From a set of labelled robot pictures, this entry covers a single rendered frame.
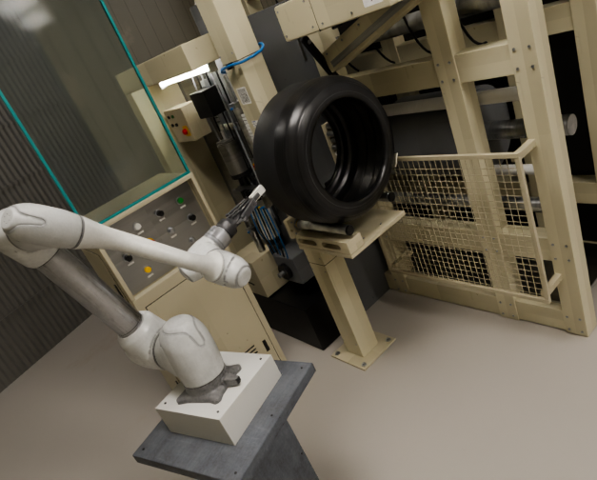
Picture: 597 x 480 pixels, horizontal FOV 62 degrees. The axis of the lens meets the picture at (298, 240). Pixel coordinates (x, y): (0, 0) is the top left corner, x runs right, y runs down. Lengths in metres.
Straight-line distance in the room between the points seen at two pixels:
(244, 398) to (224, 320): 0.95
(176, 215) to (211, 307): 0.49
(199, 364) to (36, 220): 0.66
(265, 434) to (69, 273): 0.79
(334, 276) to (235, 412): 1.06
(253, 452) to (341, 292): 1.16
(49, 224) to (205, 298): 1.23
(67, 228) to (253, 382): 0.78
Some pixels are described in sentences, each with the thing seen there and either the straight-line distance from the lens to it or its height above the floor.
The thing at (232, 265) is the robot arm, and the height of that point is 1.13.
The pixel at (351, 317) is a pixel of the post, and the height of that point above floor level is 0.27.
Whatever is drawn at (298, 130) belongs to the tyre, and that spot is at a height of 1.37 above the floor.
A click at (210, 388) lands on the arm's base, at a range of 1.75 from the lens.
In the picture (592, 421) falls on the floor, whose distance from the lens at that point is 2.33.
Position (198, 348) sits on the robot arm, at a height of 0.95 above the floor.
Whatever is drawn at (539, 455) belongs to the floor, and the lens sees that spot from 2.24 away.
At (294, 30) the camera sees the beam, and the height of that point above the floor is 1.67.
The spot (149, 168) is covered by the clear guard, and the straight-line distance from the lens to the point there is 2.40.
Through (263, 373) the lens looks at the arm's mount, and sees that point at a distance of 1.80.
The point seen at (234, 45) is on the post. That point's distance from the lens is 2.22.
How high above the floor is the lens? 1.76
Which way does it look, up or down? 23 degrees down
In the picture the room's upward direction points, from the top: 24 degrees counter-clockwise
